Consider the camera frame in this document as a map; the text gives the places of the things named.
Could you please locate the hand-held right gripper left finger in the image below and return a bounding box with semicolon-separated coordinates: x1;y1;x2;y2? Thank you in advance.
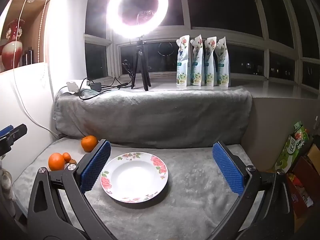
27;140;118;240

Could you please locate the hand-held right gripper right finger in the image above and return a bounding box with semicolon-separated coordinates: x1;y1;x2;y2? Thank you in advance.
205;141;293;240

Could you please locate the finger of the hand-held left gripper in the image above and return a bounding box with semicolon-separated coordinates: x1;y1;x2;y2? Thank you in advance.
0;125;13;138
0;124;27;155

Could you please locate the rough spotted orange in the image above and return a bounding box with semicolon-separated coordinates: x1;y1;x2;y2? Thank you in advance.
81;135;99;153

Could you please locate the smooth large orange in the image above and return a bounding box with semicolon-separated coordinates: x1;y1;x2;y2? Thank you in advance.
48;153;66;171

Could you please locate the floral white plate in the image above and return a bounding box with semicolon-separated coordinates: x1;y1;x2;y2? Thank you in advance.
100;152;169;203

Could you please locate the person's left hand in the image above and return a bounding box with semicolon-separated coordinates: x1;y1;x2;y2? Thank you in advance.
0;164;13;200

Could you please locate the grey plush mat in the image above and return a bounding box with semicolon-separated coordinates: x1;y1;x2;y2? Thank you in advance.
12;137;275;240

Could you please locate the green printed box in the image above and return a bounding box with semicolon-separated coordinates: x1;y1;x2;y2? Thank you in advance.
275;121;309;173

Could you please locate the blue face mask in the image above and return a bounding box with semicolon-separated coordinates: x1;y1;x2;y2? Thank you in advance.
80;88;100;99

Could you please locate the red cardboard box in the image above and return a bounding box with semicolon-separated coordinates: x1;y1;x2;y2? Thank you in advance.
285;155;316;215

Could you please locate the white power strip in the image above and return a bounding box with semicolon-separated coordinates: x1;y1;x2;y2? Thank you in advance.
66;79;89;93

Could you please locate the grey plush folded blanket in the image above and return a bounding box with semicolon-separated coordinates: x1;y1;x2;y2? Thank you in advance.
54;86;253;149

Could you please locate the red porcelain vase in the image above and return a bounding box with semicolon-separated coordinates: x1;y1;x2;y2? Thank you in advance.
1;19;25;72

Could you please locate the brown cardboard box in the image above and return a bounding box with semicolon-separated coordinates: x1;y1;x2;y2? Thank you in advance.
306;144;320;168

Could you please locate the wooden shelf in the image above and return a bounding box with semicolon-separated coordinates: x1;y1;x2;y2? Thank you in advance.
0;0;54;74

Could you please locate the black tripod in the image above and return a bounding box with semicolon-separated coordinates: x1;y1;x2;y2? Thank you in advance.
130;37;152;91

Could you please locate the white cable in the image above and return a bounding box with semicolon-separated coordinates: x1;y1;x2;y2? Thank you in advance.
13;0;58;138

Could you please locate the black power cable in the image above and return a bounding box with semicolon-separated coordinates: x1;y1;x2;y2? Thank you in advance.
85;59;137;92

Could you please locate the beaded blind cord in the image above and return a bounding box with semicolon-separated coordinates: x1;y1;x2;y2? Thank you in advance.
37;0;48;63

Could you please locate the white window frame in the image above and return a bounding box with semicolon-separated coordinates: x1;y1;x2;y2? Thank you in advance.
84;0;320;98

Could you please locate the ring light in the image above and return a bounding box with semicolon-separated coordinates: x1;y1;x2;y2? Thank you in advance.
106;0;168;34

